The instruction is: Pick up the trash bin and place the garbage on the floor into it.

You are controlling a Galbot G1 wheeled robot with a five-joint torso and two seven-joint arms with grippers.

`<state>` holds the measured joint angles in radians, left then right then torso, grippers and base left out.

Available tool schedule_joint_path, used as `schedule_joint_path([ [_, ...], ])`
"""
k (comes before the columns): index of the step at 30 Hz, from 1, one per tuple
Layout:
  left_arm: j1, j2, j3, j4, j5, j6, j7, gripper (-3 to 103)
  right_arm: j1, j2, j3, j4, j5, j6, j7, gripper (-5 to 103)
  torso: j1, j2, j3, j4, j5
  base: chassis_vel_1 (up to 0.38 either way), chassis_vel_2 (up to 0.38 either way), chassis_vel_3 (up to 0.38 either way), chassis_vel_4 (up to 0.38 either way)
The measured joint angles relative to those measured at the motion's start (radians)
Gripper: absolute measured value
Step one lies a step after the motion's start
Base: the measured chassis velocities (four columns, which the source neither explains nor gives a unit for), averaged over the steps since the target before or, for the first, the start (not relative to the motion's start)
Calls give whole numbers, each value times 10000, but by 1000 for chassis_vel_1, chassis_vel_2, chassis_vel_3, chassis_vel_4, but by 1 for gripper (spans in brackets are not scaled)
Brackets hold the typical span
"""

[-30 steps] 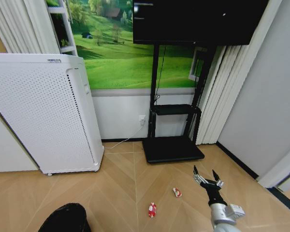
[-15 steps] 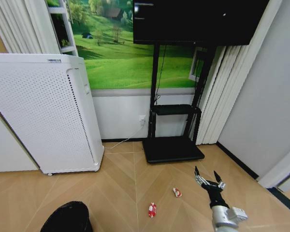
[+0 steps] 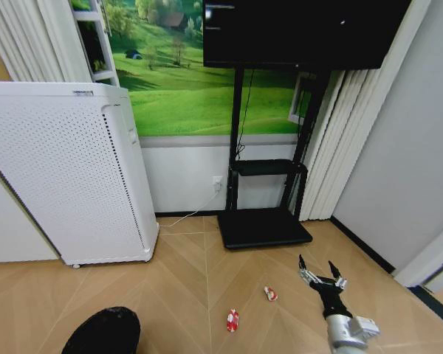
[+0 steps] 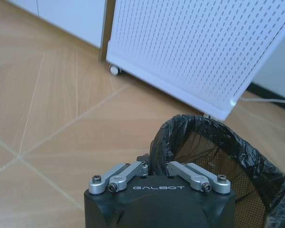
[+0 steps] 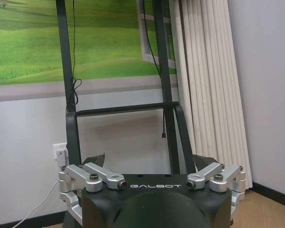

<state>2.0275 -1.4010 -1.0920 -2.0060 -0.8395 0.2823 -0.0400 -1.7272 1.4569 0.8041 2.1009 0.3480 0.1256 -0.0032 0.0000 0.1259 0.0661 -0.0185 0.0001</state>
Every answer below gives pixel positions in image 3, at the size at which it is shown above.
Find black television floor stand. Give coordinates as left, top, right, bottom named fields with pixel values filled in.
left=216, top=67, right=332, bottom=250

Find white vertical blinds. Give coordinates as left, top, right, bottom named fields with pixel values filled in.
left=299, top=0, right=432, bottom=222
left=0, top=0, right=93, bottom=83

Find white perforated air purifier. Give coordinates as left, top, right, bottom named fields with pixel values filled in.
left=0, top=81, right=160, bottom=268

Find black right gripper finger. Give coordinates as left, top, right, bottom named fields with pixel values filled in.
left=298, top=254, right=320, bottom=285
left=328, top=260, right=348, bottom=291

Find black hanging television cable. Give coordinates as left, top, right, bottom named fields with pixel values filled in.
left=235, top=69, right=255, bottom=162

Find green meadow landscape poster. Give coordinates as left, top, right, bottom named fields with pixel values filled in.
left=70, top=0, right=313, bottom=138

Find white power cable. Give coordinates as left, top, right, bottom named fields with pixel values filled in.
left=157, top=190, right=220, bottom=228

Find black television screen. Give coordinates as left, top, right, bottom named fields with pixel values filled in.
left=202, top=0, right=413, bottom=71

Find black mesh trash bin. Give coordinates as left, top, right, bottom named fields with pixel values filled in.
left=61, top=306, right=142, bottom=354

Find red white crumpled wrapper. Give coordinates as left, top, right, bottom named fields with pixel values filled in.
left=225, top=308, right=241, bottom=335

